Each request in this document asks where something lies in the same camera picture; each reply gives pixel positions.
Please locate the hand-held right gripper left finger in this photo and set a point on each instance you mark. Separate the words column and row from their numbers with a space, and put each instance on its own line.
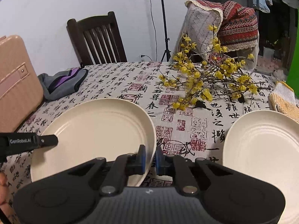
column 143, row 158

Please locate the grey purple pouch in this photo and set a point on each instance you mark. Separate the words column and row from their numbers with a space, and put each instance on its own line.
column 60, row 84

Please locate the studio light on black stand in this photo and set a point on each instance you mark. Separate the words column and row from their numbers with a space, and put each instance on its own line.
column 163, row 16

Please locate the green paper bag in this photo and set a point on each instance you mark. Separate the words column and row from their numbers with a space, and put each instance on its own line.
column 294, row 63

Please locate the yellow dotted work glove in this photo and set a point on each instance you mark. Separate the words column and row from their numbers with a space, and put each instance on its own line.
column 283, row 100

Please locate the pink beige small suitcase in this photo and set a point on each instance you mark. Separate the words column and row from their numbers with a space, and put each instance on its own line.
column 16, row 79

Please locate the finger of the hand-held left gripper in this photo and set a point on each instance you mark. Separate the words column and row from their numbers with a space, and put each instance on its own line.
column 48, row 140

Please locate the dark wooden chair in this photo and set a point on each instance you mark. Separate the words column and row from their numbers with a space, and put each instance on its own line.
column 93, row 22

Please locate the cream ribbed plate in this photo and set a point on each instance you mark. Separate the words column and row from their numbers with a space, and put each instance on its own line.
column 264, row 149
column 93, row 130

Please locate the person's left hand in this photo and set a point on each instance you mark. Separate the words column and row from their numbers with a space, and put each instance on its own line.
column 3, row 189

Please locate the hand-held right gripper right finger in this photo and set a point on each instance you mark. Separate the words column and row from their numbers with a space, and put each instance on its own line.
column 158, row 161

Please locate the bundle of yellow blossom branches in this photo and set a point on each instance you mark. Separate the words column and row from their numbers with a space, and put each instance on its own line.
column 219, row 74

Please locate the pink floor mat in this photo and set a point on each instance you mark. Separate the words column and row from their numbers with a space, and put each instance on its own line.
column 268, row 64

